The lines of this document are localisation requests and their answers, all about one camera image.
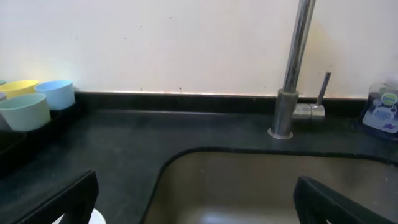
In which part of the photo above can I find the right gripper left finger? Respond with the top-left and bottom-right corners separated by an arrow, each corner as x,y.
14,169 -> 100,224

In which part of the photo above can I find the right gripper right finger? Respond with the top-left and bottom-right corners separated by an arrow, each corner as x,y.
293,175 -> 397,224

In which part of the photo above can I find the white cup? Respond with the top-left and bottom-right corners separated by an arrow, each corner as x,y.
51,208 -> 107,224

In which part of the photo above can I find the black tray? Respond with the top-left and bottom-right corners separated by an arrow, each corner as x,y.
0,93 -> 86,178

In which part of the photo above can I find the grey cup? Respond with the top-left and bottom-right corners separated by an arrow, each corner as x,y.
0,91 -> 11,131

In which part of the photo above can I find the steel sink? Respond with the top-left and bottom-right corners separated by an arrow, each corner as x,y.
141,146 -> 398,224

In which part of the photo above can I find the yellow cup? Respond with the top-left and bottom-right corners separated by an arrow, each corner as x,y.
0,79 -> 40,100

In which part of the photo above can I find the blue soap bottle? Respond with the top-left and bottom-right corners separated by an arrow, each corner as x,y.
357,79 -> 398,141

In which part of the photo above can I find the steel tap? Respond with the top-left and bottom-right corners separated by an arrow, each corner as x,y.
267,0 -> 333,140

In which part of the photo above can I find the blue cup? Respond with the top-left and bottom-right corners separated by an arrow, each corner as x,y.
34,79 -> 76,111

